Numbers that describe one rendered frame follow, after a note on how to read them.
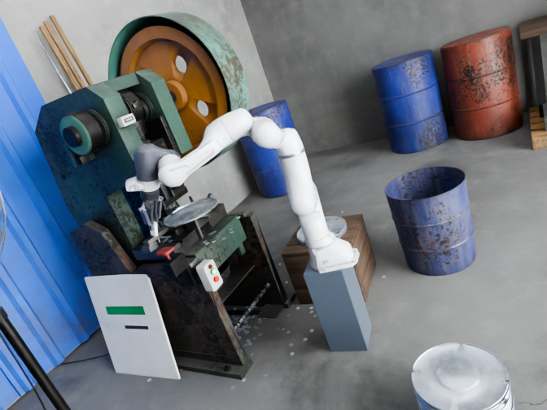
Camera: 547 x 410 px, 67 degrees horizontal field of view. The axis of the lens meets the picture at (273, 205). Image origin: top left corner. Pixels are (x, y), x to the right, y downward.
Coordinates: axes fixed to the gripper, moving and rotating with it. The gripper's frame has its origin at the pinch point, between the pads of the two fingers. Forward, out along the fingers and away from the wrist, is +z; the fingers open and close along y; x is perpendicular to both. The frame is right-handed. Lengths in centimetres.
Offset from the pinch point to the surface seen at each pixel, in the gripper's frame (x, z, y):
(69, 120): 42, -38, 1
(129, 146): 23.7, -26.3, 15.0
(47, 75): 163, -18, 80
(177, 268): -11.8, 17.2, 0.0
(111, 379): 31, 111, -14
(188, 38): 28, -64, 65
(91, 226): 50, 23, 7
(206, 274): -22.8, 19.7, 5.8
